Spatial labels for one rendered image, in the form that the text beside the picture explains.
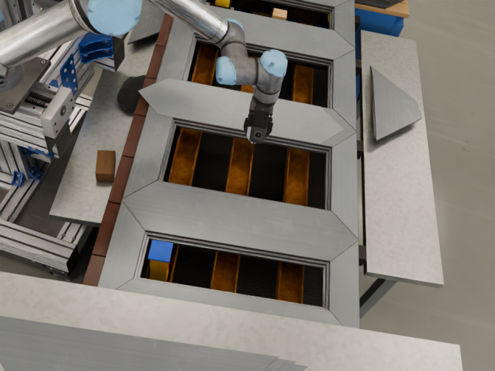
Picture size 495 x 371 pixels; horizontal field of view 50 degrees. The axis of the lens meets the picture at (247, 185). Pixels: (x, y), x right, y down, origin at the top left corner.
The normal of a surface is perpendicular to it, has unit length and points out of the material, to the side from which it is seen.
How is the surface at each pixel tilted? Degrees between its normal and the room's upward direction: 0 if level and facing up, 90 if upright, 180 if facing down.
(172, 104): 0
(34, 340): 0
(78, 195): 0
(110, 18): 86
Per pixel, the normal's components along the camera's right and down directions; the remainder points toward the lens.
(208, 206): 0.15, -0.55
